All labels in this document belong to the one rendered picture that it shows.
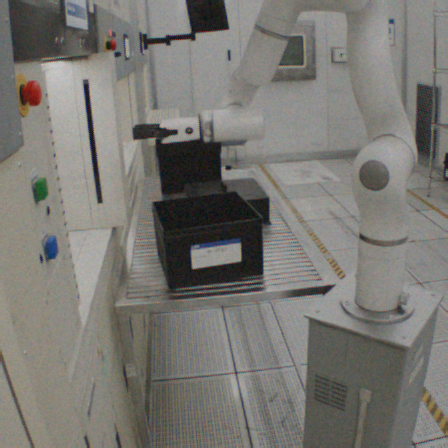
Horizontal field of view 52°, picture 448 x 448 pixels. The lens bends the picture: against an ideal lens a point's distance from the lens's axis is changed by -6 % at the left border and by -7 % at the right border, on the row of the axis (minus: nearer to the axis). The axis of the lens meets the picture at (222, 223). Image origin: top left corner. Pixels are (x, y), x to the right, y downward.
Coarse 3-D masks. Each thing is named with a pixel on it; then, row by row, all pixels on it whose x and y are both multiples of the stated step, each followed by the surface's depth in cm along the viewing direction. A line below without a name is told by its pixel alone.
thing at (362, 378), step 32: (416, 288) 126; (320, 320) 116; (352, 320) 114; (416, 320) 111; (320, 352) 120; (352, 352) 113; (384, 352) 107; (416, 352) 111; (320, 384) 123; (352, 384) 116; (384, 384) 110; (416, 384) 122; (320, 416) 127; (352, 416) 119; (384, 416) 113; (416, 416) 134
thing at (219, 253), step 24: (168, 216) 155; (192, 216) 157; (216, 216) 159; (240, 216) 156; (168, 240) 129; (192, 240) 130; (216, 240) 132; (240, 240) 134; (168, 264) 131; (192, 264) 133; (216, 264) 134; (240, 264) 136
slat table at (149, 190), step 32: (160, 192) 222; (288, 224) 175; (128, 256) 157; (288, 256) 150; (128, 288) 138; (160, 288) 135; (192, 288) 134; (224, 288) 133; (256, 288) 132; (288, 288) 131; (320, 288) 132; (128, 320) 130; (128, 352) 133
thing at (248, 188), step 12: (216, 180) 197; (228, 180) 197; (240, 180) 196; (252, 180) 195; (192, 192) 184; (204, 192) 183; (216, 192) 182; (240, 192) 180; (252, 192) 180; (264, 192) 179; (252, 204) 173; (264, 204) 173; (264, 216) 175
